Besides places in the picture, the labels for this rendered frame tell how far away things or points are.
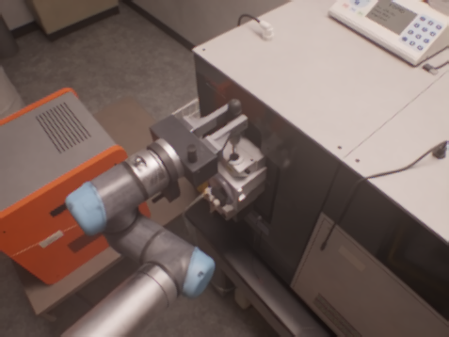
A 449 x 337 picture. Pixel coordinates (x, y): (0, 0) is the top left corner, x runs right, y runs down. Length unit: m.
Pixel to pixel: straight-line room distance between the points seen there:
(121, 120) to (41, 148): 0.67
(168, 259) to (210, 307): 1.39
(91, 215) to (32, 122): 0.72
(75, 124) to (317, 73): 0.74
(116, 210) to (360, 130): 0.42
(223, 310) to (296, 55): 1.46
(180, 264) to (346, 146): 0.33
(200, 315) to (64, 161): 1.18
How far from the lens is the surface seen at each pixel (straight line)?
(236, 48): 0.77
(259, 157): 0.74
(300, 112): 0.63
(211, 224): 1.28
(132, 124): 1.68
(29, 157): 1.11
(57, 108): 1.22
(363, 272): 0.75
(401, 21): 0.83
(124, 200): 0.54
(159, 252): 0.58
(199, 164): 0.55
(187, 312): 1.94
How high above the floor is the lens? 1.87
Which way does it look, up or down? 53 degrees down
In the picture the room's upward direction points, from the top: 2 degrees counter-clockwise
